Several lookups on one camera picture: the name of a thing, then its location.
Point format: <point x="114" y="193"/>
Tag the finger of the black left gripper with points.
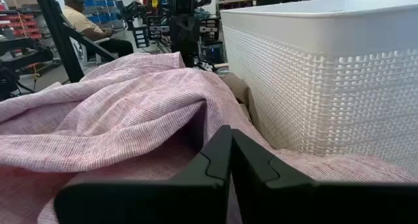
<point x="192" y="38"/>
<point x="177" y="38"/>

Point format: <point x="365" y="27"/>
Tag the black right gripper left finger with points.
<point x="196" y="198"/>

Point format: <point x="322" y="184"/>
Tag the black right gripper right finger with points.
<point x="277" y="201"/>

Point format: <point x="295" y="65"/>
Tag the beige garment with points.
<point x="236" y="90"/>

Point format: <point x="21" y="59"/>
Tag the pink woven cloth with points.
<point x="114" y="119"/>

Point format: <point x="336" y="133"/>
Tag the black box with blue light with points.
<point x="214" y="52"/>

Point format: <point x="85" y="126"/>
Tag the rack of blue bins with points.
<point x="101" y="8"/>

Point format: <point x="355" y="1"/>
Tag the grey office chair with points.
<point x="83" y="57"/>

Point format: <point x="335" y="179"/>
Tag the person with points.
<point x="78" y="20"/>

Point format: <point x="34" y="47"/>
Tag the white plastic laundry basket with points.
<point x="326" y="87"/>

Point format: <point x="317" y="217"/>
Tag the rack of red bins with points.
<point x="19" y="25"/>

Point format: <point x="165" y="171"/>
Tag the black workshop equipment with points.
<point x="19" y="57"/>

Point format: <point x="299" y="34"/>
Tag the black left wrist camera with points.
<point x="183" y="3"/>

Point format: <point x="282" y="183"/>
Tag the black aluminium rig frame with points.
<point x="58" y="31"/>

